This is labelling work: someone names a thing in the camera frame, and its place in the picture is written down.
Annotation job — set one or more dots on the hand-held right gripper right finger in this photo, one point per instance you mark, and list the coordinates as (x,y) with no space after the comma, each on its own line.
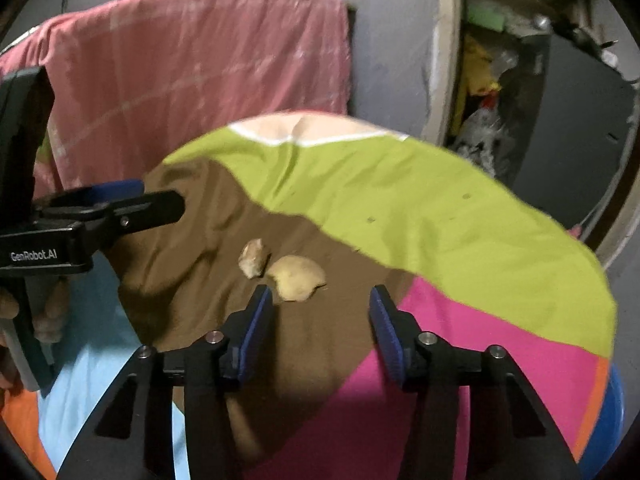
(387,335)

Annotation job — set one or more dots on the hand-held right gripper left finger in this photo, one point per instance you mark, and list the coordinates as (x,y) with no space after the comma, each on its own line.
(256,330)

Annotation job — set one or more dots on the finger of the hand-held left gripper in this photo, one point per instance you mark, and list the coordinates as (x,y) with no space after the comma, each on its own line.
(115,191)
(150,210)

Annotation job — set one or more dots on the large tan food scrap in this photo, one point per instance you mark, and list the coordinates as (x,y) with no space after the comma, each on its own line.
(295,277)

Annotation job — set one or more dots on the small tan food scrap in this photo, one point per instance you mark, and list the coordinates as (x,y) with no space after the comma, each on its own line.
(252,259)

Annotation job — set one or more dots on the blue plastic basin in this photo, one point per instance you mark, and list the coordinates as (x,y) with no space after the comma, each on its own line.
(607,420)

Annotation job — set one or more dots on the person's left hand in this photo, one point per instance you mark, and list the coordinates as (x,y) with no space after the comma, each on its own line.
(50,315)

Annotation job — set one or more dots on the colourful patchwork blanket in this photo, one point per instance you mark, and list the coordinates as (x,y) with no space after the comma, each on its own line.
(400,200)

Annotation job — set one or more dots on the pink towel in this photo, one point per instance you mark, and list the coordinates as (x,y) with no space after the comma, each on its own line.
(175,60)

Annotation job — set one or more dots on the white bottle with red cap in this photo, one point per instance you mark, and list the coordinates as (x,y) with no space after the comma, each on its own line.
(477,122)

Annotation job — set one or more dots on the grey refrigerator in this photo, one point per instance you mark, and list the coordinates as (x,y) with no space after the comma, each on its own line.
(565,120)

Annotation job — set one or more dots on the yellow bag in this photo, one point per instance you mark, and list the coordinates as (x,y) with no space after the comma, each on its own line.
(477,65)

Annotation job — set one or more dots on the green box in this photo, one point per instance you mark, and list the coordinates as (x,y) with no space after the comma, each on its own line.
(487,16)

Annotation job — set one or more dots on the white door frame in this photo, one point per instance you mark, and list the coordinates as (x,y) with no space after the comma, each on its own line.
(442,60)

